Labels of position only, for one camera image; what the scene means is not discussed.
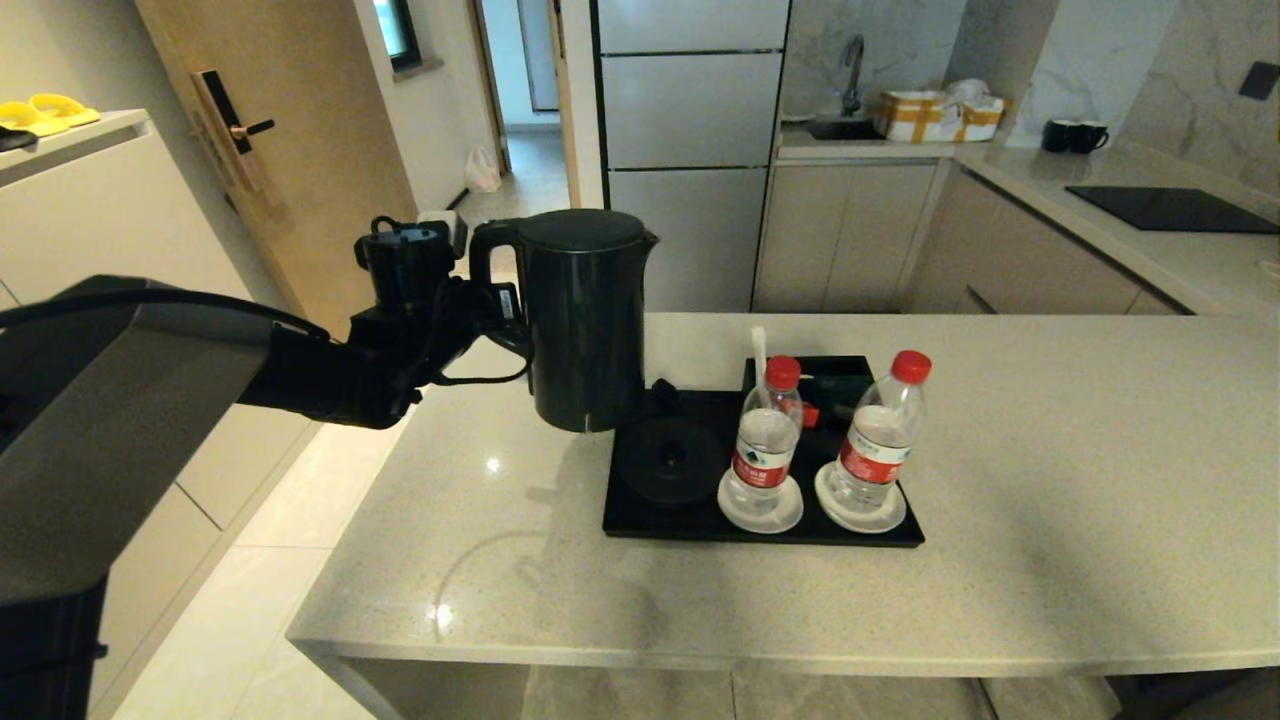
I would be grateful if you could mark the silver refrigerator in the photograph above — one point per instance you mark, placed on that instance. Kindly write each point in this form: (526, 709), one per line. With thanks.
(690, 120)

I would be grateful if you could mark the white plastic bag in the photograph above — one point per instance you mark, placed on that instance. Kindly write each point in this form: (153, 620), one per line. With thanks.
(485, 171)

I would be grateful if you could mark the black mug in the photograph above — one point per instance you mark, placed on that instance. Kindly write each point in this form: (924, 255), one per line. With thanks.
(1057, 137)
(1087, 138)

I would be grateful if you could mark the wooden room door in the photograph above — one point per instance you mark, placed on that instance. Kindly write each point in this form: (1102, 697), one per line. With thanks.
(320, 150)

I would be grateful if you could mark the chrome kitchen faucet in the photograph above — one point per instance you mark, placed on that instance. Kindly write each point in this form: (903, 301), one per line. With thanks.
(854, 76)

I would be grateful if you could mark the black item on cabinet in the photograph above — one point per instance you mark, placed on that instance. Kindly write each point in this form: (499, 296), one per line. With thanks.
(14, 138)

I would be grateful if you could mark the black wall socket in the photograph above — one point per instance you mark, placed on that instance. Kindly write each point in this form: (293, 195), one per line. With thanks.
(1259, 81)

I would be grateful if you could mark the yellow white box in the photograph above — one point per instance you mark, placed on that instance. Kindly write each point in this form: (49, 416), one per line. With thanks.
(921, 118)

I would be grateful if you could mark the narrow wooden door panel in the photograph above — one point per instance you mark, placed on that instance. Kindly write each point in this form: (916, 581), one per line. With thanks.
(565, 100)

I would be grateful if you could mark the black power plug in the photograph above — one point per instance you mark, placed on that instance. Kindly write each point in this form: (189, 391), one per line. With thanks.
(668, 392)

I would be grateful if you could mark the beige kitchen base cabinets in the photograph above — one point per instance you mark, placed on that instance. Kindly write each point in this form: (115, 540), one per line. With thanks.
(850, 238)

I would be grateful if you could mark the red cap water bottle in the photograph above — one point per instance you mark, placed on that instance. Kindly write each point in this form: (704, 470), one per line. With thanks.
(880, 440)
(765, 440)

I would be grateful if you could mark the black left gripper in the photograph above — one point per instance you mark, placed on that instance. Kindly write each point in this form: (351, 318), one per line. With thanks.
(485, 312)

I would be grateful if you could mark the red snack packet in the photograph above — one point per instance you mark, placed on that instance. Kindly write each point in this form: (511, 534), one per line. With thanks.
(810, 415)

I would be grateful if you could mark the white round saucer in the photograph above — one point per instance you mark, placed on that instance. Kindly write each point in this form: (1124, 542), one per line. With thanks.
(893, 517)
(730, 512)

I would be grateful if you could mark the black rectangular serving tray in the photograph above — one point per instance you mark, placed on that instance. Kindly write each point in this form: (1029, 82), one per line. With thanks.
(700, 525)

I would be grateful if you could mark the dark kitchen sink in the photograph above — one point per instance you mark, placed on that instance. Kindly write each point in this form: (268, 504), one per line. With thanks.
(846, 129)

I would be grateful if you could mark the white crumpled bag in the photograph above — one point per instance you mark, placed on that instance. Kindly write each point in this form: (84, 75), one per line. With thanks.
(970, 92)

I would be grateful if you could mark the black round kettle base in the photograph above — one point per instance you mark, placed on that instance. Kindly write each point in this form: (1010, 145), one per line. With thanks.
(670, 465)

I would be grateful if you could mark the black induction cooktop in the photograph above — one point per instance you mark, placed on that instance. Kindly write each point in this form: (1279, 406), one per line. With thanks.
(1171, 209)

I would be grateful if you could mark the beige tall cabinet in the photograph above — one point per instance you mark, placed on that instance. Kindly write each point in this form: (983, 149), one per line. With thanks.
(100, 220)

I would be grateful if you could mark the dark window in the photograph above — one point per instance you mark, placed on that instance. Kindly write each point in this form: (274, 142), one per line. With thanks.
(400, 35)

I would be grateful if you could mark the black box with sachets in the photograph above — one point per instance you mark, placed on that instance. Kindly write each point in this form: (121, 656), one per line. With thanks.
(850, 366)

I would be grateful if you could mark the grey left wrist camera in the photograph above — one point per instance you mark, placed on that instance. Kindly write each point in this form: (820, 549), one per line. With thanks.
(445, 232)

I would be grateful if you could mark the black electric kettle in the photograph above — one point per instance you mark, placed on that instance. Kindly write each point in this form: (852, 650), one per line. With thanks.
(590, 320)

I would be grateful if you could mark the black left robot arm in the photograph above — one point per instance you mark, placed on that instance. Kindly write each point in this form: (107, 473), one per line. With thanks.
(120, 430)

